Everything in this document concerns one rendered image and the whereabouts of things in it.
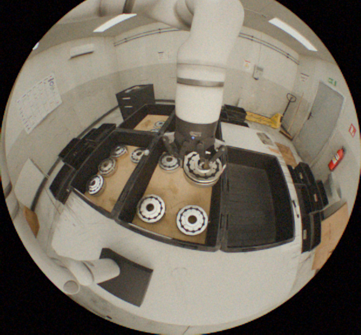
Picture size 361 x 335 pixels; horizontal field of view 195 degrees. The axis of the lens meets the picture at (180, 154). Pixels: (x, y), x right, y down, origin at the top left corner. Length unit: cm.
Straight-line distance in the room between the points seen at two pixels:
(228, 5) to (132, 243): 68
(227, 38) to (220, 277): 68
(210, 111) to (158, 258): 54
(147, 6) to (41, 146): 314
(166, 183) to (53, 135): 305
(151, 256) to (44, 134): 307
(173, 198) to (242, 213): 28
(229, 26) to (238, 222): 49
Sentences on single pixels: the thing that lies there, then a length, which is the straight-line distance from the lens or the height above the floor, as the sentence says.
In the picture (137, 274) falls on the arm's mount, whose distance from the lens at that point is 53.
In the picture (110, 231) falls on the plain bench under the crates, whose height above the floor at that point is 70.
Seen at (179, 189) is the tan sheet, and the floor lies 83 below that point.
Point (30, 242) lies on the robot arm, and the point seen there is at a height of 114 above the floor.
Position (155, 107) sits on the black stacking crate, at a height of 90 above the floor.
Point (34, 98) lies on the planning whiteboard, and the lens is 318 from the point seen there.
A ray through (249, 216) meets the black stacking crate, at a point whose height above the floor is 83.
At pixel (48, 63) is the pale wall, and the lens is 345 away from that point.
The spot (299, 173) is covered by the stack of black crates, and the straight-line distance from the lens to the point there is 194.
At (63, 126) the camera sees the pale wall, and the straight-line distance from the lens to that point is 330.
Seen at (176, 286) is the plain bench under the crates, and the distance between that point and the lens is 58.
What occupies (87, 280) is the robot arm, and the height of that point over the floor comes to 95.
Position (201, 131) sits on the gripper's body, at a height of 113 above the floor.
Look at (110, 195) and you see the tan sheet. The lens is 51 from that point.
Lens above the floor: 122
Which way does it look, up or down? 47 degrees down
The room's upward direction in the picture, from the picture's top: straight up
